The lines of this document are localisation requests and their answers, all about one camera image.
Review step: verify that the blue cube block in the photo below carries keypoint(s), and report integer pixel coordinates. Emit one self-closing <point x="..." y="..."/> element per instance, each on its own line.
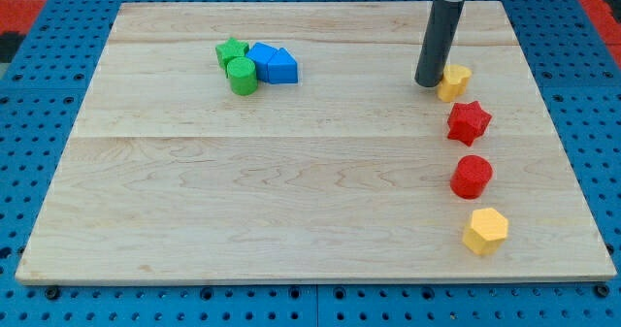
<point x="261" y="54"/>

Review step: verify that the light wooden board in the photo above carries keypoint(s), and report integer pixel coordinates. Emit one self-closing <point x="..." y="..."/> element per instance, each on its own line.
<point x="170" y="178"/>

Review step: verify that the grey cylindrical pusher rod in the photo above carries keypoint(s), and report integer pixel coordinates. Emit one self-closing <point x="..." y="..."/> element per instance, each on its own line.
<point x="439" y="34"/>

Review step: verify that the green star block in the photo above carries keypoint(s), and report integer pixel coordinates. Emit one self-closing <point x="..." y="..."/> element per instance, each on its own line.
<point x="227" y="51"/>

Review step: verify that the blue triangle block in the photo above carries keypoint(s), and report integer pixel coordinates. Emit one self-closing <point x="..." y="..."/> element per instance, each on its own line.
<point x="282" y="68"/>

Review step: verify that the yellow heart block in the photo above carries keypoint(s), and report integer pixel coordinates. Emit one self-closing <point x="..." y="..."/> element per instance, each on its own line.
<point x="454" y="81"/>

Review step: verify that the red cylinder block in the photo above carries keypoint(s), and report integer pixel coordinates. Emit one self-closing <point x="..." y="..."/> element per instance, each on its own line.
<point x="471" y="176"/>

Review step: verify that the yellow hexagon block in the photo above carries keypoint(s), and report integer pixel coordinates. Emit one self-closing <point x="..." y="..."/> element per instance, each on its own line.
<point x="485" y="231"/>

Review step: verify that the green cylinder block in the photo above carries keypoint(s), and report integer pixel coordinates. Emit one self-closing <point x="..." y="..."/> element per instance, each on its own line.
<point x="241" y="72"/>

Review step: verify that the red star block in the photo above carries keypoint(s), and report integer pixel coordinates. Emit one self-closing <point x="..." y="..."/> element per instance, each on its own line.
<point x="467" y="122"/>

